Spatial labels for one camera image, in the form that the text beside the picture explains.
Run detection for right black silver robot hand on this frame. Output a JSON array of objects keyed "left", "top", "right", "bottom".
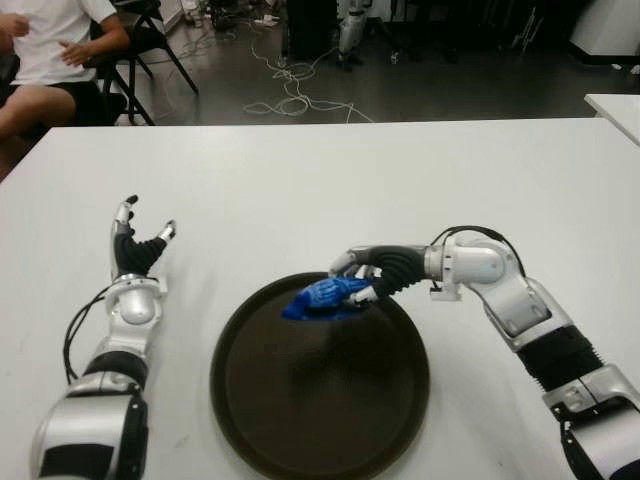
[{"left": 327, "top": 243, "right": 431, "bottom": 314}]

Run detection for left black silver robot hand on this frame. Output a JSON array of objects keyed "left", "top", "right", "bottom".
[{"left": 109, "top": 194, "right": 179, "bottom": 280}]

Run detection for blue Oreo cookie packet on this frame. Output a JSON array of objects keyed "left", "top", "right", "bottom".
[{"left": 280, "top": 273, "right": 377, "bottom": 322}]

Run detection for round dark brown tray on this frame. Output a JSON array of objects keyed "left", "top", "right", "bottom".
[{"left": 209, "top": 270, "right": 431, "bottom": 480}]

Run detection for black folding chair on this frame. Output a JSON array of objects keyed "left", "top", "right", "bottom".
[{"left": 87, "top": 0, "right": 200, "bottom": 126}]

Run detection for seated person white shirt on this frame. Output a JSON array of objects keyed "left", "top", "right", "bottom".
[{"left": 0, "top": 0, "right": 132, "bottom": 144}]

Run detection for silver humanoid robot legs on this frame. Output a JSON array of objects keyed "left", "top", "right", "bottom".
[{"left": 337, "top": 0, "right": 374, "bottom": 71}]

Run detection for white panel board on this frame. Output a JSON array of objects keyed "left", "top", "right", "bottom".
[{"left": 158, "top": 0, "right": 186, "bottom": 31}]

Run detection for grey folded stand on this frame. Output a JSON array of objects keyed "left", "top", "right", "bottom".
[{"left": 509, "top": 4, "right": 545, "bottom": 51}]

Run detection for white side table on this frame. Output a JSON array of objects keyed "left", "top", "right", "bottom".
[{"left": 583, "top": 92, "right": 640, "bottom": 147}]

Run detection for white cabinet black base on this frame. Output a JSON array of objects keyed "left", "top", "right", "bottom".
[{"left": 569, "top": 0, "right": 640, "bottom": 64}]

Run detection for right arm black cables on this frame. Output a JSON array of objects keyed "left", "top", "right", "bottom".
[{"left": 432, "top": 225, "right": 526, "bottom": 281}]

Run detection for arm black cables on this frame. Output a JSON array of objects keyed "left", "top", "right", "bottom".
[
  {"left": 432, "top": 225, "right": 526, "bottom": 281},
  {"left": 62, "top": 287, "right": 114, "bottom": 386}
]

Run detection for left arm black cables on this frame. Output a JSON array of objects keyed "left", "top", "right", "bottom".
[{"left": 62, "top": 287, "right": 114, "bottom": 386}]

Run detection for white cable on floor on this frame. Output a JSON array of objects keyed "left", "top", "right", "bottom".
[{"left": 243, "top": 19, "right": 375, "bottom": 124}]

